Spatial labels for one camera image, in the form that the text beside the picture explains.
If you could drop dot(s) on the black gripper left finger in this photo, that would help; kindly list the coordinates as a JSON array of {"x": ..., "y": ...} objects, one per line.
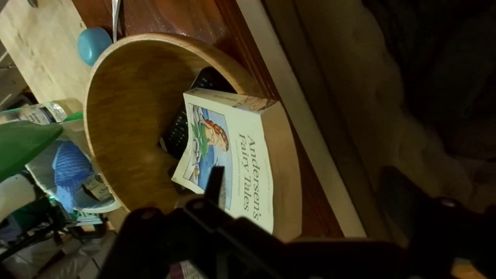
[{"x": 196, "y": 243}]

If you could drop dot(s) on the white fairy tales book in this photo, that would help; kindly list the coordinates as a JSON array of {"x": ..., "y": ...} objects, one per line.
[{"x": 242, "y": 150}]

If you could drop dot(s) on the round wooden bowl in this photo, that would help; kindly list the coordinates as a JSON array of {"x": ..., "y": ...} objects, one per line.
[{"x": 129, "y": 114}]

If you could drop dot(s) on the blue cloth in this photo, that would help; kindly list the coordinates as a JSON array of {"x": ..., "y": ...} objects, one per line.
[{"x": 70, "y": 172}]

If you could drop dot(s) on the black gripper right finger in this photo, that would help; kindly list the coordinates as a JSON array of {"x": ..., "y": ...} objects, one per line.
[{"x": 444, "y": 234}]

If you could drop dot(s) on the green ball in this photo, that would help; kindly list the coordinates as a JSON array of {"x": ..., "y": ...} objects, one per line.
[{"x": 25, "y": 148}]

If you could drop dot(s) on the dark wooden counter ledge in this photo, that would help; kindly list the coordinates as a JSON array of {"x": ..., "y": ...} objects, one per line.
[{"x": 206, "y": 32}]

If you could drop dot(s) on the black remote control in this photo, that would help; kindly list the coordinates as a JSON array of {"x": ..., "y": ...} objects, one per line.
[{"x": 180, "y": 130}]

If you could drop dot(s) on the clear plastic container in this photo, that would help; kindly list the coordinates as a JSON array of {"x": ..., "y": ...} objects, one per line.
[{"x": 98, "y": 199}]

